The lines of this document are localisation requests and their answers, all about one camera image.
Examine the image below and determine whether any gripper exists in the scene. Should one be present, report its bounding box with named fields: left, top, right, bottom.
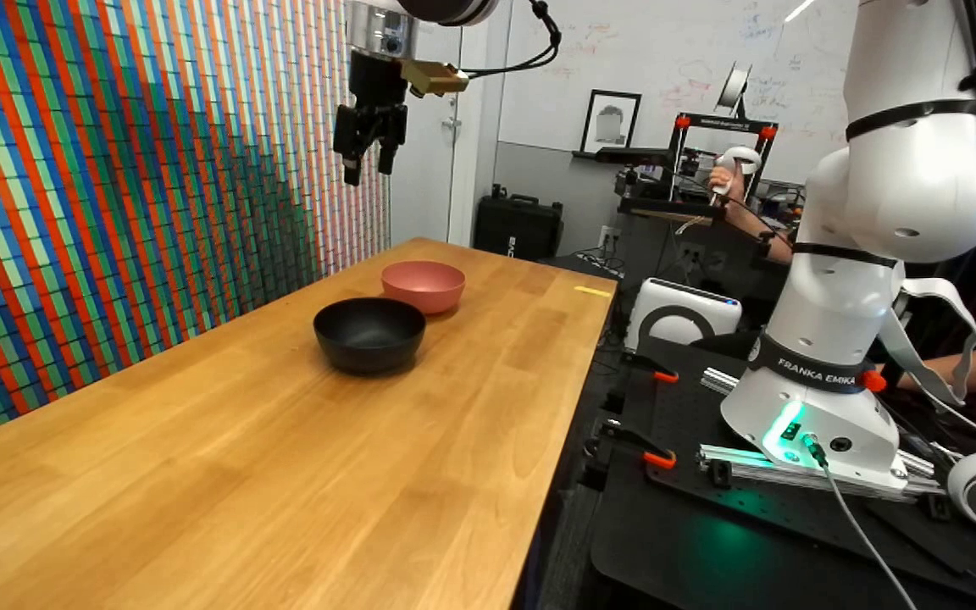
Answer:
left=333, top=51, right=410, bottom=187

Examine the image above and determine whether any pink bowl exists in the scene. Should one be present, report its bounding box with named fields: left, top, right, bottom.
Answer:
left=381, top=260, right=468, bottom=316

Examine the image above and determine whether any black bowl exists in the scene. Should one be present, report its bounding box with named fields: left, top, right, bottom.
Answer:
left=313, top=297, right=428, bottom=376

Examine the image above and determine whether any door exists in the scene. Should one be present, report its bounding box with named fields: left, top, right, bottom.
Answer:
left=390, top=21, right=465, bottom=248

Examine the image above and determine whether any black hard case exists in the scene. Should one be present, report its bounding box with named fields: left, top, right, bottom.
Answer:
left=472, top=191, right=565, bottom=263

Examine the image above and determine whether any framed picture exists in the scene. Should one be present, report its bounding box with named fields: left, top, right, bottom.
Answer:
left=579, top=88, right=643, bottom=157

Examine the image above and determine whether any whiteboard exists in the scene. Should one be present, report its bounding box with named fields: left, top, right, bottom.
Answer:
left=496, top=0, right=863, bottom=186

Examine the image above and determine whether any black and red 3D printer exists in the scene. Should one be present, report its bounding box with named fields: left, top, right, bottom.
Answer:
left=594, top=63, right=780, bottom=228

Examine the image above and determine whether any white device box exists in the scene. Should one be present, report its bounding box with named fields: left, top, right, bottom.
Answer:
left=624, top=277, right=744, bottom=353

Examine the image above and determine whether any black clamp with orange tips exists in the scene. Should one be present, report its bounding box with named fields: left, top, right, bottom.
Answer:
left=621, top=351, right=680, bottom=385
left=596, top=418, right=678, bottom=472

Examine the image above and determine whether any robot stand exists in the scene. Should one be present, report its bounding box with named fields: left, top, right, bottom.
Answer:
left=588, top=337, right=976, bottom=610

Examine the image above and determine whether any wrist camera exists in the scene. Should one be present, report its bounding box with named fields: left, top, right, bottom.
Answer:
left=403, top=59, right=471, bottom=97

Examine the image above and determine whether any white headset strap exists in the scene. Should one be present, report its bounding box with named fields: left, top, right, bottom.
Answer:
left=876, top=276, right=976, bottom=409

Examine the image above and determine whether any grey cable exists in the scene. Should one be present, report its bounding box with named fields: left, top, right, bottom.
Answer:
left=800, top=434, right=923, bottom=610

